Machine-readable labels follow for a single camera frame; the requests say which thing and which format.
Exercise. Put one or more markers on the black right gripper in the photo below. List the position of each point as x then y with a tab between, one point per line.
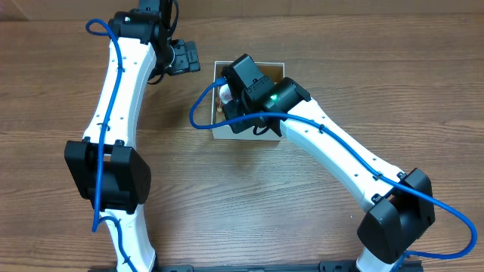
231	109

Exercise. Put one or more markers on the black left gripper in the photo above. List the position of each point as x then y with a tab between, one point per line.
185	57

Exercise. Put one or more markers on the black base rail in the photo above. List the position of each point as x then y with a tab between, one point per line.
323	266

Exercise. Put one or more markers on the white cardboard box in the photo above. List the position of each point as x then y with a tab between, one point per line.
275	71

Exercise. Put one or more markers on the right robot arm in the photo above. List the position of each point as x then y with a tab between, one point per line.
394	218

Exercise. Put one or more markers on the small wooden rattle drum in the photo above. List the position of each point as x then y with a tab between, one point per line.
223	96

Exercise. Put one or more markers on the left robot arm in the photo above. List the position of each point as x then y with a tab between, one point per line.
107	169

